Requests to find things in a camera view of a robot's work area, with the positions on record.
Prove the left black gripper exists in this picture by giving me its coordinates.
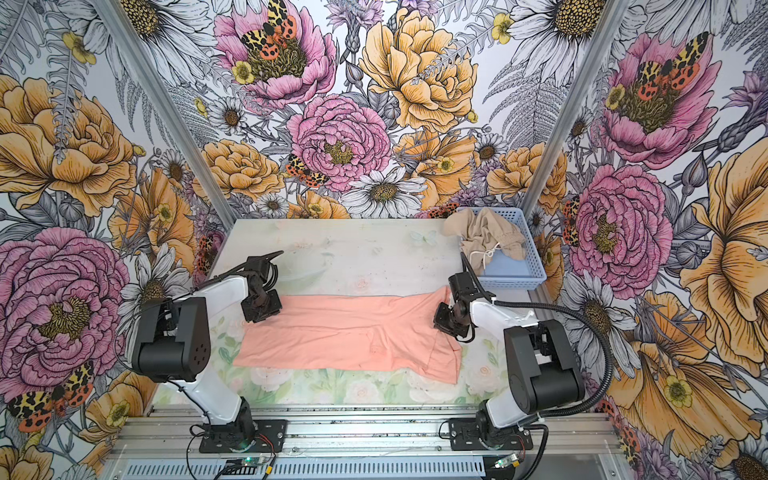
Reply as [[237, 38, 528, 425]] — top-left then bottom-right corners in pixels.
[[240, 289, 282, 324]]

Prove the pink printed t-shirt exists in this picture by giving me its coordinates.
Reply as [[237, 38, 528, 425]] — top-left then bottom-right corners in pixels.
[[233, 286, 462, 384]]

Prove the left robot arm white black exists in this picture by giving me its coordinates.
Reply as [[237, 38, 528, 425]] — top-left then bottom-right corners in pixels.
[[130, 250, 287, 455]]

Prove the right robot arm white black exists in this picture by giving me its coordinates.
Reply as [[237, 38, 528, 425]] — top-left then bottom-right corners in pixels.
[[434, 272, 585, 451]]

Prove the light blue plastic basket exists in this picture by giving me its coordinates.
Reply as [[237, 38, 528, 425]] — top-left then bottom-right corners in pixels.
[[458, 207, 547, 290]]

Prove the beige drawstring garment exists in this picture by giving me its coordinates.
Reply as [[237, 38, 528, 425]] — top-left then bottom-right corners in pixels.
[[442, 208, 527, 275]]

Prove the right black corrugated cable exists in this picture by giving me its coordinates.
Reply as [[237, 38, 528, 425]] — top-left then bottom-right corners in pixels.
[[459, 251, 614, 480]]

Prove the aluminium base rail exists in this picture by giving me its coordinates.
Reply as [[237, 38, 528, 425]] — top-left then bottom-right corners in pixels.
[[109, 405, 620, 459]]

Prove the white vented cable duct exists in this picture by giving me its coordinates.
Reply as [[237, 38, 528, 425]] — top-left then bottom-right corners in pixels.
[[113, 456, 486, 479]]

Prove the left aluminium frame post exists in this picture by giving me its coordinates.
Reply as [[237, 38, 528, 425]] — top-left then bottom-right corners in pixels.
[[94, 1, 237, 233]]

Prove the aluminium frame post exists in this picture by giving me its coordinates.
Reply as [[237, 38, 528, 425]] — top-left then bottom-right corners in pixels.
[[521, 0, 631, 219], [94, 1, 237, 233]]

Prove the right aluminium frame post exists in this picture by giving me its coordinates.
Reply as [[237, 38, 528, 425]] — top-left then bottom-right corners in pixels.
[[521, 0, 631, 219]]

